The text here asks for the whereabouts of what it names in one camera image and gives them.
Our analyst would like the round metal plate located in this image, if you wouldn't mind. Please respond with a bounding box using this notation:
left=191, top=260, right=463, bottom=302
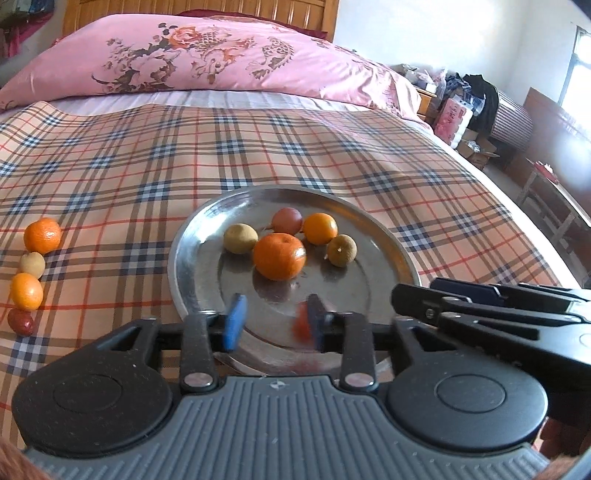
left=167, top=185, right=422, bottom=377

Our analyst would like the dark red jujube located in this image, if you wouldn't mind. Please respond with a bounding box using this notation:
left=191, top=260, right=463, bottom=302
left=7, top=308, right=37, bottom=337

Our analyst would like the brownish green round fruit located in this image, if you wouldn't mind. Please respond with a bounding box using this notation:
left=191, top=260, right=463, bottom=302
left=326, top=234, right=358, bottom=267

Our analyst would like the large orange tangerine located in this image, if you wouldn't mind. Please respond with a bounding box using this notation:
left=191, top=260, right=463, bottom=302
left=252, top=233, right=307, bottom=282
left=23, top=218, right=62, bottom=254

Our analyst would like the cardboard box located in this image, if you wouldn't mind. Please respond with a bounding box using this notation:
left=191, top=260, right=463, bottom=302
left=455, top=127, right=499, bottom=169

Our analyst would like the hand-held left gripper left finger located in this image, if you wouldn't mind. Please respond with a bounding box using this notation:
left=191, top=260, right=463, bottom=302
left=95, top=293, right=250, bottom=393

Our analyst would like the small red fruit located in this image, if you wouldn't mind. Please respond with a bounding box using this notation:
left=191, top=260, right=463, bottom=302
left=293, top=302, right=315, bottom=344
left=270, top=207, right=304, bottom=235

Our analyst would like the plaid blanket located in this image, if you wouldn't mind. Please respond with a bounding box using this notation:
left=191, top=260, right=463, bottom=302
left=0, top=102, right=575, bottom=462

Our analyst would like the pink patterned package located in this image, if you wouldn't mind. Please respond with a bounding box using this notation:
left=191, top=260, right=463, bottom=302
left=434, top=97, right=474, bottom=144

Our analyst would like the grey woven basket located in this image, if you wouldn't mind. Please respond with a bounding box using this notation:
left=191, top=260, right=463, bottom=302
left=489, top=90, right=534, bottom=151

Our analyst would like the pale yellow-green round fruit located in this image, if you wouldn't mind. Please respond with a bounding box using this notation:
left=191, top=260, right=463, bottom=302
left=223, top=223, right=258, bottom=254
left=19, top=252, right=46, bottom=279

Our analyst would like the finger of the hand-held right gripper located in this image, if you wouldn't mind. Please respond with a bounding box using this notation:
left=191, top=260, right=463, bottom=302
left=429, top=277, right=591, bottom=319
left=392, top=283, right=573, bottom=343

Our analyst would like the window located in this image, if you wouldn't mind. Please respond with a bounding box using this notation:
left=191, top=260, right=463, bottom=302
left=558, top=25, right=591, bottom=112

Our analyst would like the wooden bed headboard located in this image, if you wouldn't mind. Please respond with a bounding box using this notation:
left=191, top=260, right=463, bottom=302
left=62, top=0, right=340, bottom=40

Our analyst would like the pink floral pillow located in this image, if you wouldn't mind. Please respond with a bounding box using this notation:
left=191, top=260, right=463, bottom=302
left=0, top=13, right=428, bottom=123

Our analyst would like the wooden nightstand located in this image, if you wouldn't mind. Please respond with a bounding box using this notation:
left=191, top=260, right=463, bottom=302
left=416, top=85, right=439, bottom=125

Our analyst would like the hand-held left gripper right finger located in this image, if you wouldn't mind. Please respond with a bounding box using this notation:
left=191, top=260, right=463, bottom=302
left=307, top=294, right=444, bottom=393

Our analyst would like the wooden table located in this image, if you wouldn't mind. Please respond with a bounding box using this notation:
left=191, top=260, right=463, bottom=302
left=517, top=88, right=591, bottom=259

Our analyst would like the black clothing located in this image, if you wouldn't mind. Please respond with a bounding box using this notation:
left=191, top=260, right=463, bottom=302
left=462, top=74, right=499, bottom=134

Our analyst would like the small orange kumquat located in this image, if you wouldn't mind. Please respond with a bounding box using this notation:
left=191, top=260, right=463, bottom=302
left=9, top=272, right=44, bottom=311
left=303, top=212, right=339, bottom=246

